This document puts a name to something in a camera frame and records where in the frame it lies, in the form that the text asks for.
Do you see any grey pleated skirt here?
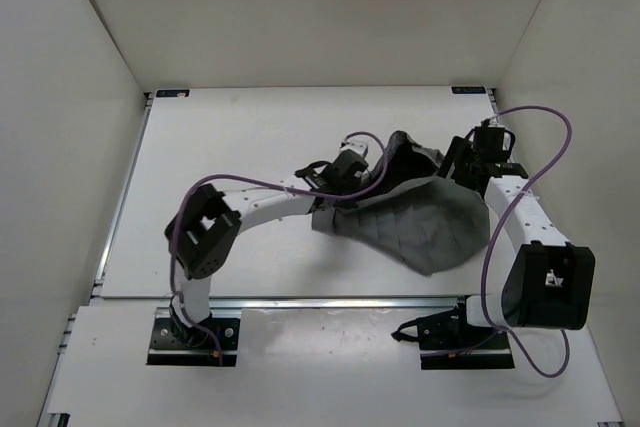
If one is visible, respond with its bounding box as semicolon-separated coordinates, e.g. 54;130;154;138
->
311;130;491;276

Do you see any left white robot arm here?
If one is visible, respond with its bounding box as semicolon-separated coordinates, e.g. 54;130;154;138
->
164;138;371;345

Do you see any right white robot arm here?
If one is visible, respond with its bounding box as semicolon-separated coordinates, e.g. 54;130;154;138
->
438;121;595;348

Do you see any right blue table label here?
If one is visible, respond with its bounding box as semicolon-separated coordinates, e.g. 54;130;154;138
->
451;86;486;95

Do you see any blue table label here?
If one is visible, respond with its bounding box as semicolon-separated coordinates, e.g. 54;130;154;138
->
451;86;486;95
155;89;190;98

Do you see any left blue table label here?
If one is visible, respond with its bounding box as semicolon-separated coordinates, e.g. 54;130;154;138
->
155;89;190;98

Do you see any aluminium rail profile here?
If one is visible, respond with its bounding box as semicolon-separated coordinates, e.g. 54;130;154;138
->
209;297;458;310

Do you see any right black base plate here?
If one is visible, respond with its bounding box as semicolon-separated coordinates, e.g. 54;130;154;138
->
391;306;515;371

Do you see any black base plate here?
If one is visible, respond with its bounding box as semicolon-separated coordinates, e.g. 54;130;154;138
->
146;308;241;368
391;306;515;371

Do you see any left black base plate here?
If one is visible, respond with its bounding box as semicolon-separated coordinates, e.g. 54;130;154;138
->
146;308;241;368

